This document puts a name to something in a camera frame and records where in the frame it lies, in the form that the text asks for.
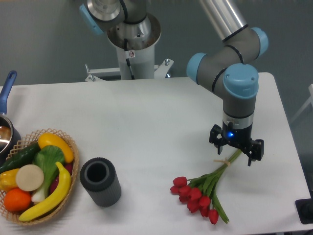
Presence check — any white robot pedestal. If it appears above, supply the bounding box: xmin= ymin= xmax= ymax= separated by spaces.
xmin=85 ymin=13 xmax=174 ymax=82

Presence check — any beige round disc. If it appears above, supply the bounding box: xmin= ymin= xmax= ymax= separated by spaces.
xmin=15 ymin=164 xmax=44 ymax=191

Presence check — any green bok choy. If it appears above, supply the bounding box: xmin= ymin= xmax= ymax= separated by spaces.
xmin=31 ymin=145 xmax=65 ymax=204

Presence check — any dark grey ribbed vase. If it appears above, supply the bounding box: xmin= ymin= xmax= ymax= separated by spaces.
xmin=80 ymin=157 xmax=122 ymax=207

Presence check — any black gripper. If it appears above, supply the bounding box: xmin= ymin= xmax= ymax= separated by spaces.
xmin=209 ymin=117 xmax=264 ymax=166

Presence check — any white frame at right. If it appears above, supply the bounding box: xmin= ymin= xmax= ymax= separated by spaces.
xmin=290 ymin=84 xmax=313 ymax=124

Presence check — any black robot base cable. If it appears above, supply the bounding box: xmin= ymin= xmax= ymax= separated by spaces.
xmin=123 ymin=38 xmax=135 ymax=80

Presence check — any black device at edge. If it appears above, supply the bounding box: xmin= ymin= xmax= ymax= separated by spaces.
xmin=295 ymin=198 xmax=313 ymax=224

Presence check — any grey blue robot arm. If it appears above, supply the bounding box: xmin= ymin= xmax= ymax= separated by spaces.
xmin=79 ymin=0 xmax=268 ymax=162

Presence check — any green cucumber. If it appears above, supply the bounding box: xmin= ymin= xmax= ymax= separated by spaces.
xmin=0 ymin=142 xmax=41 ymax=173

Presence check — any orange fruit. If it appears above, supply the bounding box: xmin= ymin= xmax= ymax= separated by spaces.
xmin=4 ymin=188 xmax=31 ymax=212

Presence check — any red vegetable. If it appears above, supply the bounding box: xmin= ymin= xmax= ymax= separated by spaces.
xmin=49 ymin=163 xmax=73 ymax=195

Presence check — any blue handled saucepan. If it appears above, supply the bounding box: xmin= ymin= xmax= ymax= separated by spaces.
xmin=0 ymin=70 xmax=21 ymax=165

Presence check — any red tulip bouquet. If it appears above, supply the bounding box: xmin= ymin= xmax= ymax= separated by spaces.
xmin=170 ymin=149 xmax=242 ymax=225

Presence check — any yellow banana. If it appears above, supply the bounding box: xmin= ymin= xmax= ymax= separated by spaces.
xmin=19 ymin=162 xmax=71 ymax=222

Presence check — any woven wicker basket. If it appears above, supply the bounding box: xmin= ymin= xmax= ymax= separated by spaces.
xmin=0 ymin=128 xmax=79 ymax=226

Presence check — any yellow bell pepper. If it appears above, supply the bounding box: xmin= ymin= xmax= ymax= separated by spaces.
xmin=0 ymin=168 xmax=20 ymax=192

